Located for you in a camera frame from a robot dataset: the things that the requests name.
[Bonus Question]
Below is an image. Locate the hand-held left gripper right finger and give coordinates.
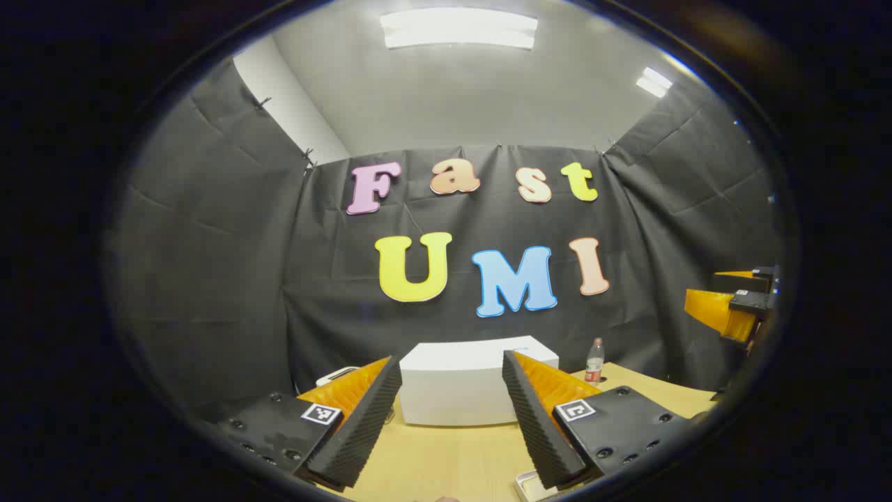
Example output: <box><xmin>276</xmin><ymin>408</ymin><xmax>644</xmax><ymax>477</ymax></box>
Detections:
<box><xmin>502</xmin><ymin>350</ymin><xmax>698</xmax><ymax>490</ymax></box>

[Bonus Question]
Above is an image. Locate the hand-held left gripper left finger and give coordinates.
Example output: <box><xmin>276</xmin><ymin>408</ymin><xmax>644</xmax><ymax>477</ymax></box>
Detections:
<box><xmin>216</xmin><ymin>356</ymin><xmax>403</xmax><ymax>492</ymax></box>

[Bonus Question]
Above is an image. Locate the white microwave oven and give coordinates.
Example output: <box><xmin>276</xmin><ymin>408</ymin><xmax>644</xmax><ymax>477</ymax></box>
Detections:
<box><xmin>399</xmin><ymin>335</ymin><xmax>560</xmax><ymax>427</ymax></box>

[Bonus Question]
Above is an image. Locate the white rectangular dish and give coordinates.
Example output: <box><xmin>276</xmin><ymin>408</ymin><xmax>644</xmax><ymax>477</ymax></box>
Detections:
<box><xmin>514</xmin><ymin>470</ymin><xmax>558</xmax><ymax>502</ymax></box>

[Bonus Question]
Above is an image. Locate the white toaster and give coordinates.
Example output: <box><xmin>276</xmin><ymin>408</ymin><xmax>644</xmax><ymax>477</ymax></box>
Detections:
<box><xmin>316</xmin><ymin>366</ymin><xmax>361</xmax><ymax>388</ymax></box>

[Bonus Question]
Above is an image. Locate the clear plastic bottle red label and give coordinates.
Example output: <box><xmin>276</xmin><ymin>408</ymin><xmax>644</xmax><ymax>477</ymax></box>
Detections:
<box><xmin>585</xmin><ymin>337</ymin><xmax>606</xmax><ymax>388</ymax></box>

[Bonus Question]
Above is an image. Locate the small ceiling light panel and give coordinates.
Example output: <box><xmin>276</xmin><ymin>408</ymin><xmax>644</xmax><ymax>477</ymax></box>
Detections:
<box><xmin>636</xmin><ymin>66</ymin><xmax>674</xmax><ymax>98</ymax></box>

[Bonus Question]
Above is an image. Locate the large ceiling light panel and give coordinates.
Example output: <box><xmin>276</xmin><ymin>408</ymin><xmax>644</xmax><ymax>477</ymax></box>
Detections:
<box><xmin>380</xmin><ymin>8</ymin><xmax>539</xmax><ymax>51</ymax></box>

